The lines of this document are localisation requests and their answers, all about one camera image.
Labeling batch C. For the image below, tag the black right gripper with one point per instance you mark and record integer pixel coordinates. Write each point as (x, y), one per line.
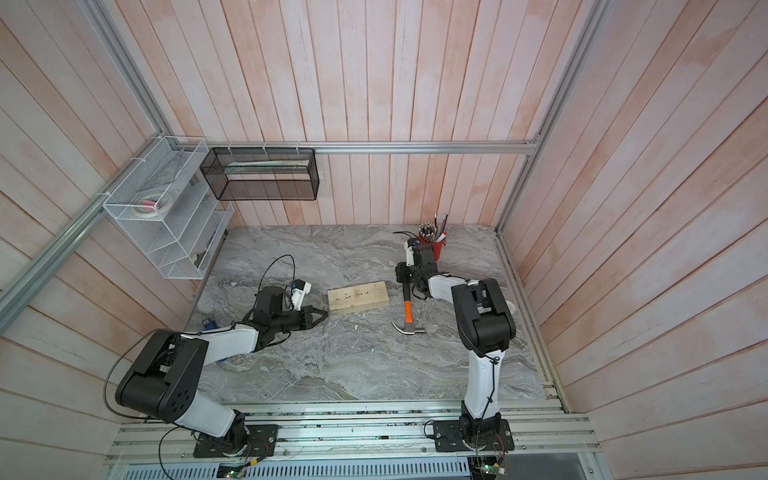
(401, 272)

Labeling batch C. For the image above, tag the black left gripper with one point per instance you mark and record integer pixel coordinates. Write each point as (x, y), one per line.
(307, 317)

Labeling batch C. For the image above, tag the pale wooden block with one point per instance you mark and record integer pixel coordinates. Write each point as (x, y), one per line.
(358, 298)

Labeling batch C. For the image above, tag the claw hammer orange black handle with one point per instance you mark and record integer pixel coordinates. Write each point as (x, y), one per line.
(408, 327)

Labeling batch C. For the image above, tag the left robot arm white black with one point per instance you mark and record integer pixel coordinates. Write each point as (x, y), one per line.
(163, 381)

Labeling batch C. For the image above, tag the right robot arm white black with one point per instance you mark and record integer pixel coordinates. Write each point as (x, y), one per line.
(485, 326)

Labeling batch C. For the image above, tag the red metal pencil bucket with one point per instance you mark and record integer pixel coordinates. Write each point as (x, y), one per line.
(437, 246)

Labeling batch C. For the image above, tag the bundle of pencils and pens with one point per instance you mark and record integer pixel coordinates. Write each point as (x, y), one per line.
(433, 231)

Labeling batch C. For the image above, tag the roll of tape on shelf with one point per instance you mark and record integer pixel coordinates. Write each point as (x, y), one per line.
(152, 205)

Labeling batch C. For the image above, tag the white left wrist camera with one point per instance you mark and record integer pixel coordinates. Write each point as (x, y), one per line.
(299, 290)

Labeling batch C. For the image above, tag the aluminium mounting rail bed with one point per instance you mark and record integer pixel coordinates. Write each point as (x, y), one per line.
(367, 430)

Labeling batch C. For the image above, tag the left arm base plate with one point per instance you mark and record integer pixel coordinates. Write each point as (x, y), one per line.
(252, 440)

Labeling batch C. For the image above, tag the black mesh wall basket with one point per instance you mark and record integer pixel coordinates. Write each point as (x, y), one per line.
(262, 173)

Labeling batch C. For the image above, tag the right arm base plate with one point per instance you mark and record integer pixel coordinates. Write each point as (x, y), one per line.
(492, 435)

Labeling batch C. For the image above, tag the white wire wall shelf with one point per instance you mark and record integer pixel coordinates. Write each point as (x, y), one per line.
(182, 244)

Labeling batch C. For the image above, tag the aluminium frame rail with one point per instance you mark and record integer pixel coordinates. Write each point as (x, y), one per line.
(375, 86)

